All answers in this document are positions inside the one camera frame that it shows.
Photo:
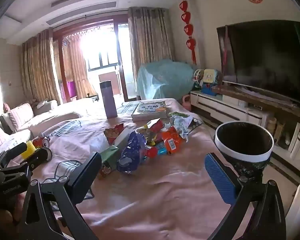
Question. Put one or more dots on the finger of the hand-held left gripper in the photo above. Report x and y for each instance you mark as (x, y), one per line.
(38, 158)
(13, 152)

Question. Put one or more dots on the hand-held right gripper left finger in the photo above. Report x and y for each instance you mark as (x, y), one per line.
(88, 172)

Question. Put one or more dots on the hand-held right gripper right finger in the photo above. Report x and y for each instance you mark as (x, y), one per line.
(220, 177)

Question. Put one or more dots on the bright yellow wrapper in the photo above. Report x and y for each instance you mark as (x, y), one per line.
(29, 150)

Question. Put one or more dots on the black white-rimmed waste bin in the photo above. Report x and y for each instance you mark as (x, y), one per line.
(242, 152)

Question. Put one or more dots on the red chip bag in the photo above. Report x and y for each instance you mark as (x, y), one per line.
(113, 133)

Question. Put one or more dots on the red can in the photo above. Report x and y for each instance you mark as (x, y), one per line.
(41, 142)

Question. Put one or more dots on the green carton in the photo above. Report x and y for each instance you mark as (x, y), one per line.
(108, 160)

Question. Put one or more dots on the blue purple snack bag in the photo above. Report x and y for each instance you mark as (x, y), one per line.
(131, 152)

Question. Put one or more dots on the white small box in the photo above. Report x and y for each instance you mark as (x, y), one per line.
(121, 137)

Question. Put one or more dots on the orange snack packet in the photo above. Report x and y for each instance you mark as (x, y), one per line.
(172, 141)

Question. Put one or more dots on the white crumpled paper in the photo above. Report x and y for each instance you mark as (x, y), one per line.
(181, 127)

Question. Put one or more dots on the green yellow snack bag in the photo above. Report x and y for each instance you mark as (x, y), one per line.
(145, 136)

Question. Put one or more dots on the white television cabinet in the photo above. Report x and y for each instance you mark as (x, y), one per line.
(227, 107)

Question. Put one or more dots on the cream plastic jar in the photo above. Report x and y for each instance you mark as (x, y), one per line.
(272, 125)

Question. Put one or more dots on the purple thermos bottle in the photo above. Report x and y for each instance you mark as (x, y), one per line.
(108, 100)

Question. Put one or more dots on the yellow grater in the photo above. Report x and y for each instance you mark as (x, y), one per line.
(280, 130)

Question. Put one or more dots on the purple box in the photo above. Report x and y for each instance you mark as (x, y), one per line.
(71, 89)

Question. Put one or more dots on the pink kettlebell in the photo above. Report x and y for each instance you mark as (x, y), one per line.
(186, 102)

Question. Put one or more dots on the stack of books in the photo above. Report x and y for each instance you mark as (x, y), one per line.
(150, 110)

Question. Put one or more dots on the blue toy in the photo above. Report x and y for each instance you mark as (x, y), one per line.
(209, 90)

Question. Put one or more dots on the beige patterned curtain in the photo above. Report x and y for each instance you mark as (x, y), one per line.
(40, 67)
(150, 42)

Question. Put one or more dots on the yellow blue toy tablet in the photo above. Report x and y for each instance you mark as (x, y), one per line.
(210, 76)

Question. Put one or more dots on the white toy basket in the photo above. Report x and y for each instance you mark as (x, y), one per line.
(197, 77)

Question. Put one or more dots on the reddish sheer curtain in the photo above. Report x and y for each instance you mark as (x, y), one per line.
(76, 62)

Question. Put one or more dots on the blue covered armchair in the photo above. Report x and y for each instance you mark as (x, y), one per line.
(165, 80)

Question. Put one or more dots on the black television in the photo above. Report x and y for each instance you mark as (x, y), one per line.
(267, 60)

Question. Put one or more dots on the red heart hanging decoration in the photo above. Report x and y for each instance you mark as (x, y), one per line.
(188, 28)

